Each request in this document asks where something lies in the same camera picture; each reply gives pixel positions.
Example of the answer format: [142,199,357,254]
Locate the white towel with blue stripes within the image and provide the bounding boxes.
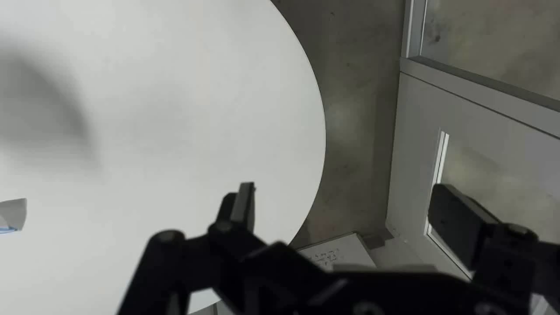
[0,196,30,236]

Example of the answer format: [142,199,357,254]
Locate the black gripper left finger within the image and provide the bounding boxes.
[215,180,259,240]

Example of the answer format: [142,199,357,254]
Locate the white printed paper box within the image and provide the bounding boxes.
[299,231,378,273]

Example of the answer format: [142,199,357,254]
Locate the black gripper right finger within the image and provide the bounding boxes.
[427,182,504,276]

